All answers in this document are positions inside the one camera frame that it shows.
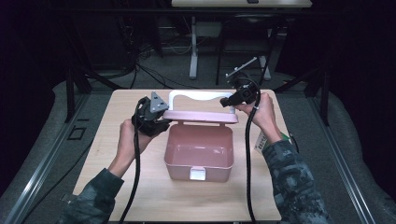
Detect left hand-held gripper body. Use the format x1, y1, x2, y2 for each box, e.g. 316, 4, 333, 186
131, 91, 170, 136

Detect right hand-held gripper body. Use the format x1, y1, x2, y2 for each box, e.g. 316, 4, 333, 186
225, 56, 262, 105

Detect pink plastic storage box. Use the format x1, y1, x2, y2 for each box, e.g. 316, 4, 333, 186
162, 89, 240, 183

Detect person's right hand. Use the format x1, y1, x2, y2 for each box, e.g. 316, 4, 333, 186
234, 91, 278, 139

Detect person's left hand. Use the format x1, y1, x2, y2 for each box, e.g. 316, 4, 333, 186
116, 119, 156, 166

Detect black chair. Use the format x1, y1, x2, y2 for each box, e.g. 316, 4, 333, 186
215, 12, 282, 87

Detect white desk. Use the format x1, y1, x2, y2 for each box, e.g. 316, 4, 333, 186
171, 0, 313, 81

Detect grey box under desk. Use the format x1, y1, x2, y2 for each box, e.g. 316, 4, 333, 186
195, 21, 223, 38

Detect black metal stand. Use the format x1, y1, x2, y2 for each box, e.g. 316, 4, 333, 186
274, 65, 332, 127
63, 64, 93, 124

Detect black floor cables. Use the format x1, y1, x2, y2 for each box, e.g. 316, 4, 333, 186
132, 60, 201, 91

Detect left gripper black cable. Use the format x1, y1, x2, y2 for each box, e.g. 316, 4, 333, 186
119, 96, 148, 224

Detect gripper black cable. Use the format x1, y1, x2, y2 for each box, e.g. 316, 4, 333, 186
119, 96, 148, 224
244, 77, 262, 224

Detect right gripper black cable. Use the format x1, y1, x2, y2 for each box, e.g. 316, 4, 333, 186
244, 77, 262, 224

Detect thin black cable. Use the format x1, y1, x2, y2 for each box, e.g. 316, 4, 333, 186
288, 131, 301, 154

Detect aluminium floor rail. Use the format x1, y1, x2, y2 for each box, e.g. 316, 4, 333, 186
2, 92, 92, 224
311, 92, 378, 224

